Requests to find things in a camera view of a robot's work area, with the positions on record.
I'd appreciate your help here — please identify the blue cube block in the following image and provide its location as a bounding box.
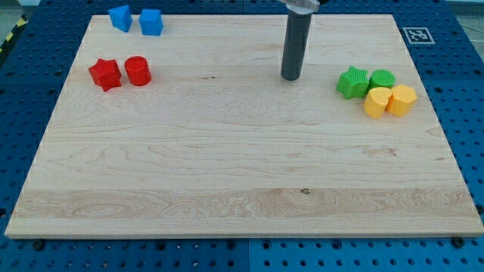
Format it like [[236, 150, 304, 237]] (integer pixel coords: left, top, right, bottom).
[[138, 9, 163, 36]]

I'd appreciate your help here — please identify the yellow hexagon block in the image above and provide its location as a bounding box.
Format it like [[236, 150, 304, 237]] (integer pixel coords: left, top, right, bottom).
[[386, 85, 417, 117]]

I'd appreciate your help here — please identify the white fiducial marker tag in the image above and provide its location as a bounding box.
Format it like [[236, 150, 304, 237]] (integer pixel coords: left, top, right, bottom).
[[403, 26, 435, 45]]

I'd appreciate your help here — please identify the yellow heart block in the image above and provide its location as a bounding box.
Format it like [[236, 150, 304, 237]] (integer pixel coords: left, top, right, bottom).
[[363, 87, 392, 119]]

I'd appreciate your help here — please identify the red cylinder block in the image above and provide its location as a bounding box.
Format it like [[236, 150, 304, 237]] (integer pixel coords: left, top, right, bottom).
[[124, 56, 151, 86]]

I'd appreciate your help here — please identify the green cylinder block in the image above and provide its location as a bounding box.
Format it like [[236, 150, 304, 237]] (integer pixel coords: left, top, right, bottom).
[[368, 70, 396, 90]]

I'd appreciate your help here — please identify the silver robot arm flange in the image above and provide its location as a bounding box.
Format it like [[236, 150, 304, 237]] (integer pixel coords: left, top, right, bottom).
[[280, 0, 320, 14]]

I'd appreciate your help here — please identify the light wooden board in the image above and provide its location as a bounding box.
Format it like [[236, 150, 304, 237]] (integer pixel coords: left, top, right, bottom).
[[5, 14, 483, 240]]

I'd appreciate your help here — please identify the green star block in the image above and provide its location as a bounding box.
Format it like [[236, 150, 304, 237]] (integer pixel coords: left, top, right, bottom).
[[337, 66, 369, 100]]

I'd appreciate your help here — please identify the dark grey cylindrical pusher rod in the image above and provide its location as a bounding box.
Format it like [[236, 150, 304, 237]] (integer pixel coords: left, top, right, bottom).
[[281, 11, 312, 81]]

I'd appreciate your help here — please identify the blue triangular block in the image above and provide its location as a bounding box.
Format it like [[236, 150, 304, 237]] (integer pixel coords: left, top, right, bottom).
[[107, 5, 132, 32]]

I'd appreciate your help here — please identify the red star block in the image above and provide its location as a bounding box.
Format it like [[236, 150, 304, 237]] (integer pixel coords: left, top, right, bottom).
[[88, 59, 121, 92]]

